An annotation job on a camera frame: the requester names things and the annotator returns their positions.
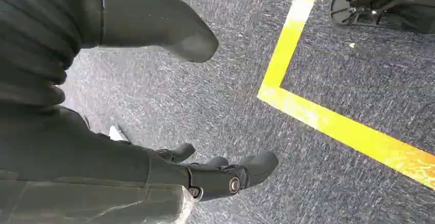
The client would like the white flat piece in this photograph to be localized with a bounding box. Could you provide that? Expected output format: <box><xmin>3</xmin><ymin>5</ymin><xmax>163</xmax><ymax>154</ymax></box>
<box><xmin>108</xmin><ymin>125</ymin><xmax>127</xmax><ymax>142</ymax></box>

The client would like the black robot foot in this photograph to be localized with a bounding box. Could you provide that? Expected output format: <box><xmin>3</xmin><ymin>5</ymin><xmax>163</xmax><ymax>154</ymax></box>
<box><xmin>329</xmin><ymin>0</ymin><xmax>435</xmax><ymax>35</ymax></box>

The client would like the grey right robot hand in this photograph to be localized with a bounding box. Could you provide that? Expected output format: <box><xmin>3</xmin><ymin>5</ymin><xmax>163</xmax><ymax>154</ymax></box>
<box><xmin>0</xmin><ymin>0</ymin><xmax>280</xmax><ymax>224</ymax></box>

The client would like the ribbed grey right arm sleeve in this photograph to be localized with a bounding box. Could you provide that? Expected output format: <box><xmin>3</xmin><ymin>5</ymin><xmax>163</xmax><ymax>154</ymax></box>
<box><xmin>0</xmin><ymin>0</ymin><xmax>104</xmax><ymax>108</ymax></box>

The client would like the yellow floor tape strip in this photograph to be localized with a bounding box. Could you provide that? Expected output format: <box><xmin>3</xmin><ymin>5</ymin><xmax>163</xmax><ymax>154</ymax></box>
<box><xmin>257</xmin><ymin>86</ymin><xmax>435</xmax><ymax>191</ymax></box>
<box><xmin>257</xmin><ymin>0</ymin><xmax>324</xmax><ymax>97</ymax></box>

